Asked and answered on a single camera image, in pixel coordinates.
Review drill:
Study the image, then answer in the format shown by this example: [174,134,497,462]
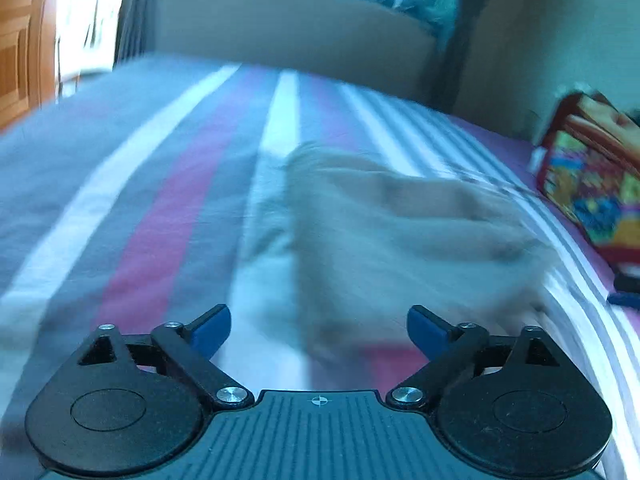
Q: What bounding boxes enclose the grey sweatpants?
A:
[244,142,561,361]

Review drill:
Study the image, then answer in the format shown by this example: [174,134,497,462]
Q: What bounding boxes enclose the colourful folded blanket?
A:
[536,91,639,264]

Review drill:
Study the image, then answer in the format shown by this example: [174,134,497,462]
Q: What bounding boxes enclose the striped bed sheet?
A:
[1,55,639,479]

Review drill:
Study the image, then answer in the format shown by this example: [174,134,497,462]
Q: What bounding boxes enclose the dark blue left curtain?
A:
[114,0,157,65]

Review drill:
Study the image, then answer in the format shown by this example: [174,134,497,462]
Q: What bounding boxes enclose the dark blue curtain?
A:
[114,0,157,65]
[430,0,489,113]

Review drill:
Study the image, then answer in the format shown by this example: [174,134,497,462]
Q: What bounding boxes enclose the dark blue right curtain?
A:
[430,0,489,113]

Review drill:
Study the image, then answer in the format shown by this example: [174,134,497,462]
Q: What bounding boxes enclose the wooden door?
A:
[1,0,56,128]

